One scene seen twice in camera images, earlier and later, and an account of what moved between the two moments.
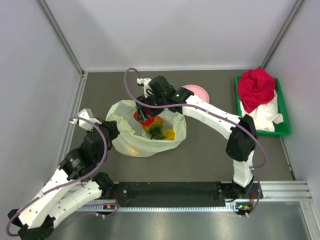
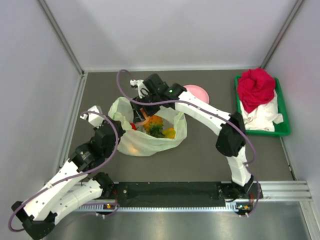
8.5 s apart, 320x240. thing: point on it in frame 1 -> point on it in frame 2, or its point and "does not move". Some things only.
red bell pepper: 150,119 -> 133,126
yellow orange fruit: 132,151 does not move
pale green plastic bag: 131,139 does not move
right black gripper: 142,114 does not move
